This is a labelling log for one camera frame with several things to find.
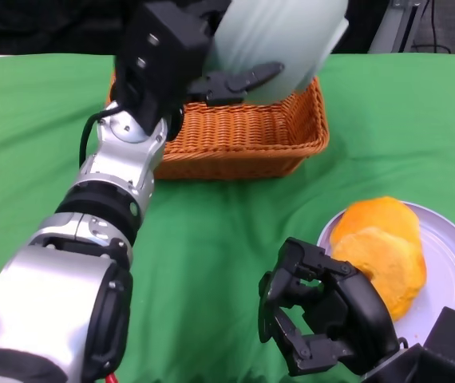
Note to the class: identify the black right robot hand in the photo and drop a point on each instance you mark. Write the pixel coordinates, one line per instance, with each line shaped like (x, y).
(343, 315)

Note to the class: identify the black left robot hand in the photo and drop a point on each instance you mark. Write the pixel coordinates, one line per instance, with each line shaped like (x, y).
(231, 81)

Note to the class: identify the grey-green bowl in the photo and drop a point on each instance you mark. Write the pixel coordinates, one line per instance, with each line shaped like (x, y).
(275, 36)

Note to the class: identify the orange white striped bun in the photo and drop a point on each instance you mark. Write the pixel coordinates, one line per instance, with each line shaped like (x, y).
(375, 213)

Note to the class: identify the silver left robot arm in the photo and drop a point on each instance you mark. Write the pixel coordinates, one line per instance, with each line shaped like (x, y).
(52, 299)

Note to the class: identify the orange wicker basket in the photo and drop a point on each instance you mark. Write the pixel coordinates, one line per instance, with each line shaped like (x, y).
(243, 135)

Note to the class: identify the lavender round plate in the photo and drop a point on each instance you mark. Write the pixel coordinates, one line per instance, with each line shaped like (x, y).
(447, 259)

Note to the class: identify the grey metal stand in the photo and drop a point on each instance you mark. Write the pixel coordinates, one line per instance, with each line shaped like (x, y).
(391, 28)

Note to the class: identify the black backdrop curtain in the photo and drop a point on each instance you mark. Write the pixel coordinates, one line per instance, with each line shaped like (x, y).
(52, 24)

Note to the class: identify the green tablecloth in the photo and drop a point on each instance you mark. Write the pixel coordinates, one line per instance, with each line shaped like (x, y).
(32, 119)

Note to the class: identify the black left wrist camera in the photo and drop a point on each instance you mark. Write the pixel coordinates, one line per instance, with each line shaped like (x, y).
(159, 52)

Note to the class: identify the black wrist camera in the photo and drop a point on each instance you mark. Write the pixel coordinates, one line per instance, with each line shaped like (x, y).
(159, 52)
(443, 351)

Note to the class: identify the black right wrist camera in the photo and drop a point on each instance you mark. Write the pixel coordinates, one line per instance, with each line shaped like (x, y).
(443, 351)

